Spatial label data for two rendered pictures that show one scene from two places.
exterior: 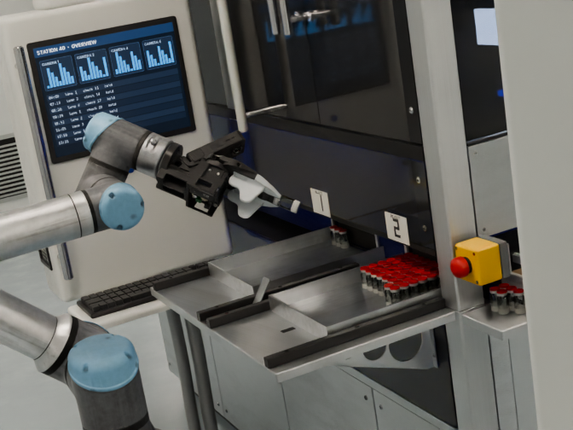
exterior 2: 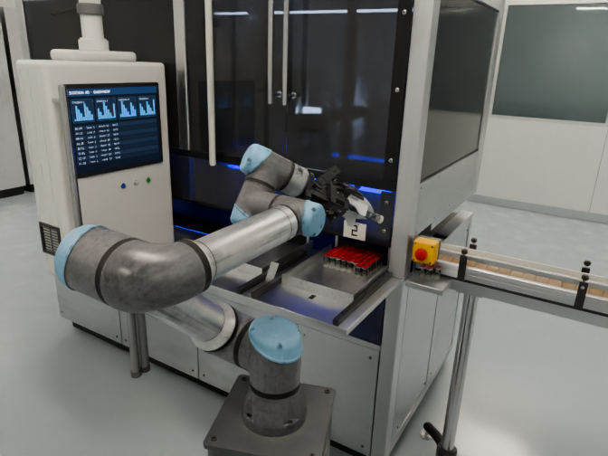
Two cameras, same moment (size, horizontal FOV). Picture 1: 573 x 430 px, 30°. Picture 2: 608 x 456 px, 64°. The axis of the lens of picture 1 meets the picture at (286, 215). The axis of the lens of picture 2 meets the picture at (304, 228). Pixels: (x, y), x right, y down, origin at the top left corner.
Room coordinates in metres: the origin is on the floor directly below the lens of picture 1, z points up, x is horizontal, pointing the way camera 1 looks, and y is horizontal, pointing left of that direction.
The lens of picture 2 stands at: (0.92, 0.86, 1.58)
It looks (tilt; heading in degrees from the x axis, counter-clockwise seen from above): 19 degrees down; 325
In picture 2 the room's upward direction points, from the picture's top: 2 degrees clockwise
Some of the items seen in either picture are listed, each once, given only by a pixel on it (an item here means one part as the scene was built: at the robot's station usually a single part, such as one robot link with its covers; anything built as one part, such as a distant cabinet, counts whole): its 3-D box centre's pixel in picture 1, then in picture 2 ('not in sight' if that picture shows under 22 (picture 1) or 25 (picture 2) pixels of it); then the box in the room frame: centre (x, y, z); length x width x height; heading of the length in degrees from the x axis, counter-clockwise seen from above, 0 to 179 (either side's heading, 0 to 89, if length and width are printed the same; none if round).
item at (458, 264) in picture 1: (461, 266); (422, 254); (1.91, -0.31, 1.00); 0.04 x 0.04 x 0.04; 24
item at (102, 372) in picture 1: (106, 380); (272, 351); (1.73, 0.36, 0.96); 0.13 x 0.12 x 0.14; 22
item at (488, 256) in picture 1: (481, 260); (425, 250); (1.93, -0.35, 1.00); 0.08 x 0.07 x 0.07; 114
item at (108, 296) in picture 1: (157, 286); not in sight; (2.65, 0.36, 0.82); 0.40 x 0.14 x 0.02; 114
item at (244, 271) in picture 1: (295, 261); (260, 250); (2.42, 0.00, 0.90); 0.34 x 0.26 x 0.04; 114
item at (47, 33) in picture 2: not in sight; (63, 68); (3.58, 0.41, 1.51); 0.48 x 0.01 x 0.59; 24
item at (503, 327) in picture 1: (510, 316); (430, 280); (1.93, -0.40, 0.87); 0.14 x 0.13 x 0.02; 114
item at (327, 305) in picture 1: (368, 294); (340, 270); (2.11, -0.14, 0.90); 0.34 x 0.26 x 0.04; 114
